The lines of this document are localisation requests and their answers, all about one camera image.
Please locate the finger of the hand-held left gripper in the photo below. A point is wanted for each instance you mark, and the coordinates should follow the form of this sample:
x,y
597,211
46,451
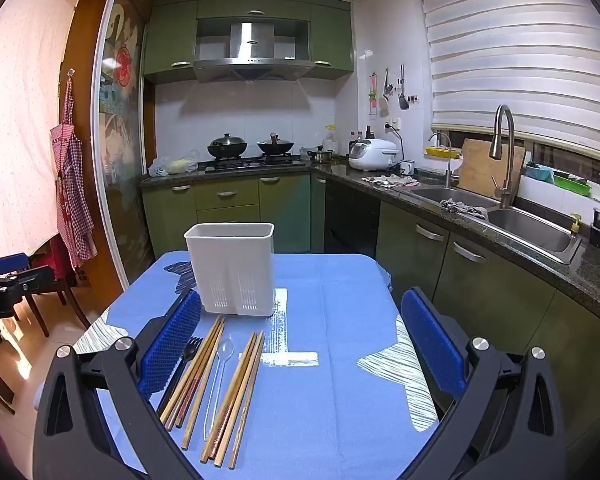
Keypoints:
x,y
10,264
25,282

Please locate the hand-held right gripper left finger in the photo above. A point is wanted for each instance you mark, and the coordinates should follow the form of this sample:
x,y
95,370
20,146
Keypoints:
x,y
172,345

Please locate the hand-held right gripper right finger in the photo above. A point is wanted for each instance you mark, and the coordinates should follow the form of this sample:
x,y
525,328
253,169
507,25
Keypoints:
x,y
432,345

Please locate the black plastic fork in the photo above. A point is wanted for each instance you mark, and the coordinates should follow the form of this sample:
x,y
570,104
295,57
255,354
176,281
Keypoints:
x,y
192,352

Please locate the clear plastic spoon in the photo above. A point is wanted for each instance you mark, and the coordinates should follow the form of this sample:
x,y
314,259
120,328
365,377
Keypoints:
x,y
225,350

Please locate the bunch of wooden chopsticks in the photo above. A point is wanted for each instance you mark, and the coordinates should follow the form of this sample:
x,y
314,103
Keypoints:
x,y
235,400

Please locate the white plastic utensil holder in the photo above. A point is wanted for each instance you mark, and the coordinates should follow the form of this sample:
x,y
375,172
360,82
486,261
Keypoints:
x,y
230,260

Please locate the dark wooden chair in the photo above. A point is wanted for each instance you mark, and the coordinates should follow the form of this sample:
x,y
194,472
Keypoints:
x,y
62,285

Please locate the red checked apron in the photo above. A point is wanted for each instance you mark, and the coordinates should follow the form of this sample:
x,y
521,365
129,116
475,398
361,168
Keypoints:
x,y
72,185

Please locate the blue patterned tablecloth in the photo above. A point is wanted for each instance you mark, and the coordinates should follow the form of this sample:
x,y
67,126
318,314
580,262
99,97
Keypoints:
x,y
330,320

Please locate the pink dotted curtain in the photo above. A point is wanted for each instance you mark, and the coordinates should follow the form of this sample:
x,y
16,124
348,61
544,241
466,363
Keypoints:
x,y
15,135

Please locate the grey dishcloth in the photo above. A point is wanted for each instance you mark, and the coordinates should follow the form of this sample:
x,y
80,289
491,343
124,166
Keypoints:
x,y
462,208

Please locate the steel double sink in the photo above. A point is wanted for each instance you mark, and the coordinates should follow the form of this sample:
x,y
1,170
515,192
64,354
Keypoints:
x,y
530,232

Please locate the printed sliding door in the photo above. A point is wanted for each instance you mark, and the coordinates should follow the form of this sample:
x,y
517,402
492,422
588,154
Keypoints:
x,y
125,160

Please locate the checked kitchen cloth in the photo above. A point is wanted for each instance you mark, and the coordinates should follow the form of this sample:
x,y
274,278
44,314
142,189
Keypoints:
x,y
390,181

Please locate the dark granite countertop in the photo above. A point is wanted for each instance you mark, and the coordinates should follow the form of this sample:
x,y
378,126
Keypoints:
x,y
595,280

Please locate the white enamel mug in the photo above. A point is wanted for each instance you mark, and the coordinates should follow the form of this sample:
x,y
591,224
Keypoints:
x,y
407,167

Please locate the clear plastic bag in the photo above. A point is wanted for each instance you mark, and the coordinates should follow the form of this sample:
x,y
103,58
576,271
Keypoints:
x,y
175,165

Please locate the wooden cutting board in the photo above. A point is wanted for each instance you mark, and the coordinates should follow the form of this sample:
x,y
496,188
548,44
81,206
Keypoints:
x,y
475,170

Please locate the small steel faucet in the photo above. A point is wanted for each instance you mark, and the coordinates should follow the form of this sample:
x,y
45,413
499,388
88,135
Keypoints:
x,y
448,160

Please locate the yellow soap pump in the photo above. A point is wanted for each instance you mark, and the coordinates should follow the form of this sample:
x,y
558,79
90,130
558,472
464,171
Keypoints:
x,y
575,225

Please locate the tall steel faucet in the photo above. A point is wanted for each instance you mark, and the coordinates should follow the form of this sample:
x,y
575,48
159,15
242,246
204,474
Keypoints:
x,y
506,170

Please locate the yellow plastic tray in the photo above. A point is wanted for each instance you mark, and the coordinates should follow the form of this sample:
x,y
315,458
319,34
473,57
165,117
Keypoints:
x,y
442,152

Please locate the black gas stove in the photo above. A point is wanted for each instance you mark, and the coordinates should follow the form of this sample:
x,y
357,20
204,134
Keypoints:
x,y
252,162

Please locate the white rice cooker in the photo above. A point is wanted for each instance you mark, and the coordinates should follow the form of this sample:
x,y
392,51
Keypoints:
x,y
372,155

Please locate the teal plastic basket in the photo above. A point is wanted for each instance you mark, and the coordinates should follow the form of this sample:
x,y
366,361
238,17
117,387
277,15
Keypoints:
x,y
539,172

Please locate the black wok with lid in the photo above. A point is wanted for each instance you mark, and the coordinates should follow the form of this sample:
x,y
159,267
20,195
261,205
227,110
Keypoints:
x,y
226,147

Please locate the green plastic basket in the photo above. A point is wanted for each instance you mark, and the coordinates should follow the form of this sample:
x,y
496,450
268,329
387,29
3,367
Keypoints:
x,y
572,184

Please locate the small steel pot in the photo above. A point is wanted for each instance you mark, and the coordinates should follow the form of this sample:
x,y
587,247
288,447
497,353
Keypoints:
x,y
320,155

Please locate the clear oil bottle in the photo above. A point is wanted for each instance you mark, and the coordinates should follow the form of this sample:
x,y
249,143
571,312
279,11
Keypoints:
x,y
330,140

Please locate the black hanging spatula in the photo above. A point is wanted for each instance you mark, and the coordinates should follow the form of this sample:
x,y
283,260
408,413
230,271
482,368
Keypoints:
x,y
404,101

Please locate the white hanging utensil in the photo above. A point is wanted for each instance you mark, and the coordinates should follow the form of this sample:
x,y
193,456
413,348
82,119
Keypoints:
x,y
384,102

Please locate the pink hanging utensil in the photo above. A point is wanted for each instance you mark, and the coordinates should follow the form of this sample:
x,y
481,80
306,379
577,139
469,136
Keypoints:
x,y
372,95

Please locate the green upper kitchen cabinets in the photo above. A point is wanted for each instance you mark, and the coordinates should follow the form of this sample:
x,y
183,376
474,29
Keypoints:
x,y
167,35

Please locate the white zebra roller blind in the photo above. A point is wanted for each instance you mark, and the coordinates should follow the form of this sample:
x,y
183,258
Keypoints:
x,y
520,50

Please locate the steel range hood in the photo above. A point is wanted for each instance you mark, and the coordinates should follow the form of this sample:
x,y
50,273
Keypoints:
x,y
252,42

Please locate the white wall socket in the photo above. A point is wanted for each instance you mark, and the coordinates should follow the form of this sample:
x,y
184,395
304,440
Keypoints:
x,y
393,123

